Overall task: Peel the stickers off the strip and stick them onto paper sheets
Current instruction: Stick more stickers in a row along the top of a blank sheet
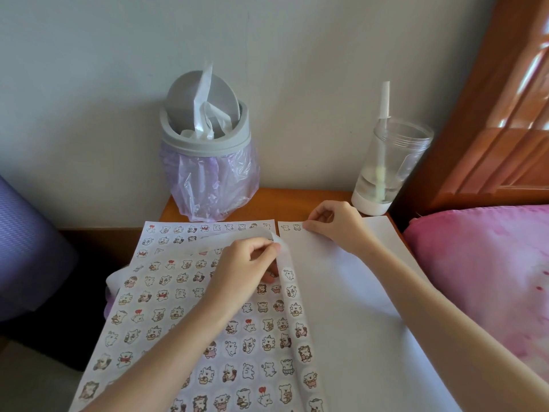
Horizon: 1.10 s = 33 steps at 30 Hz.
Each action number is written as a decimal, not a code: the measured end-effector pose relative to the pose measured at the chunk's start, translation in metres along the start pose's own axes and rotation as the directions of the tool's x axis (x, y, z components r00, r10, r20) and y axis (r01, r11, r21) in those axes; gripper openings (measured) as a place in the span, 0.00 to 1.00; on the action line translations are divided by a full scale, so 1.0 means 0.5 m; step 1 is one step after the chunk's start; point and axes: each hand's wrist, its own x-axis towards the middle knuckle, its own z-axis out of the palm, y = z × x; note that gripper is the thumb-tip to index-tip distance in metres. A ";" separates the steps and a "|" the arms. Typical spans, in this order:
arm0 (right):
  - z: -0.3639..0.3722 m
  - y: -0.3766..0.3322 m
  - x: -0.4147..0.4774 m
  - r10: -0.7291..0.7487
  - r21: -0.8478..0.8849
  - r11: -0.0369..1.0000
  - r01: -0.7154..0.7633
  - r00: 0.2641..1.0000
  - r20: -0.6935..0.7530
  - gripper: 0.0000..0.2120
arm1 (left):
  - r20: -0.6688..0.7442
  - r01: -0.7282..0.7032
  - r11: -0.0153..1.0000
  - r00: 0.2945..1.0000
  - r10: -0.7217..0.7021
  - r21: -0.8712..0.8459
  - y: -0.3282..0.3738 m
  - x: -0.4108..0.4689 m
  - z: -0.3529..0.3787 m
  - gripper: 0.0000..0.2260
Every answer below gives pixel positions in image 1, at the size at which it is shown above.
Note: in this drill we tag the wooden bed headboard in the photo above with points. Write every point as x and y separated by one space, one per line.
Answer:
484 158

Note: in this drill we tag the purple plastic bin bag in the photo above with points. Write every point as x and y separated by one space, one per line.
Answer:
208 184

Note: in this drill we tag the clear cup with white base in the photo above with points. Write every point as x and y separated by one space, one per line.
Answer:
368 206

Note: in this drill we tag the wooden nightstand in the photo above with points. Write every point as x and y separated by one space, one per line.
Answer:
291 201

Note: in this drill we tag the white backing scraps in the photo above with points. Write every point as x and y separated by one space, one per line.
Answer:
202 109

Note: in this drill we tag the pink floral bedding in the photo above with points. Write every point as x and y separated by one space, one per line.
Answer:
484 261

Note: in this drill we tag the person's left hand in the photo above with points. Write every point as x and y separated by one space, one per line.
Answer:
240 278

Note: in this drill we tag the purple plastic container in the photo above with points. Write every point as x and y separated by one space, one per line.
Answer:
109 304

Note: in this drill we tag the white paper sheet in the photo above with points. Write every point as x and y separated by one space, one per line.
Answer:
364 351
139 347

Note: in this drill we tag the rows of stuck cartoon stickers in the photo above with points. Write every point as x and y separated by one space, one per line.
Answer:
171 315

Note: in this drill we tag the person's left forearm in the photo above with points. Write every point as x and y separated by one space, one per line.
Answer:
158 364

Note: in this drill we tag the person's right hand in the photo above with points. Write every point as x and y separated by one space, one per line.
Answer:
343 227

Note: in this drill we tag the person's right forearm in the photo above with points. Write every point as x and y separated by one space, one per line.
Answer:
450 334

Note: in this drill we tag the grey trash bin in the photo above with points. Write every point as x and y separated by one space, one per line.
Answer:
203 149

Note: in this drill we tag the purple rolled mat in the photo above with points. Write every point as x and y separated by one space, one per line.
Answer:
30 253

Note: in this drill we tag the white straw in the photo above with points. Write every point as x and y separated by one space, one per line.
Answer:
384 98

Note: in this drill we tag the long white sticker strip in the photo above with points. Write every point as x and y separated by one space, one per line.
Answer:
296 296

